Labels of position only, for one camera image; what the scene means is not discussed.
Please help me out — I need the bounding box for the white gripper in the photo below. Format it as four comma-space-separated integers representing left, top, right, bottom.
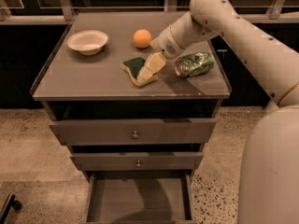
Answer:
137, 26, 184, 84

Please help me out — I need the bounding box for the black caster wheel base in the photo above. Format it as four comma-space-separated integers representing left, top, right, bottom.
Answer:
0, 194, 22, 224

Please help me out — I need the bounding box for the grey middle drawer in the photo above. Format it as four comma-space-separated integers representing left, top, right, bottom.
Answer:
71, 152, 203, 171

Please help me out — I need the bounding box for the green and yellow sponge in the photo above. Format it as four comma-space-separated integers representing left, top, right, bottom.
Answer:
121, 57, 158, 87

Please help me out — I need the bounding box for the crushed green soda can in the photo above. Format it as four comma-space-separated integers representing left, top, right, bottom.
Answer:
174, 52, 214, 77

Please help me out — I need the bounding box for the orange fruit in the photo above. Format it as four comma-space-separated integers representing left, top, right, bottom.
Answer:
133, 29, 151, 49

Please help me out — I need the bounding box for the grey drawer cabinet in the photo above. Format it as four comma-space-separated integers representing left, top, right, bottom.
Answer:
30, 10, 233, 224

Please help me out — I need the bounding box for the grey open bottom drawer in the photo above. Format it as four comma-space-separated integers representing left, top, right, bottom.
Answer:
83, 170, 196, 224

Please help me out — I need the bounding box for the white paper bowl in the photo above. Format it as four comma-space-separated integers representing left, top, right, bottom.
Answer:
67, 30, 108, 55

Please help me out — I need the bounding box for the grey top drawer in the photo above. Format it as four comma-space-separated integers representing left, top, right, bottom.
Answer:
50, 119, 216, 146

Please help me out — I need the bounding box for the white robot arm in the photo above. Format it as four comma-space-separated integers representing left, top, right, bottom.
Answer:
150, 0, 299, 224

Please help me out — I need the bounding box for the metal railing frame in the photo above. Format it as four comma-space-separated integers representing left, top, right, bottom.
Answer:
0, 0, 299, 24

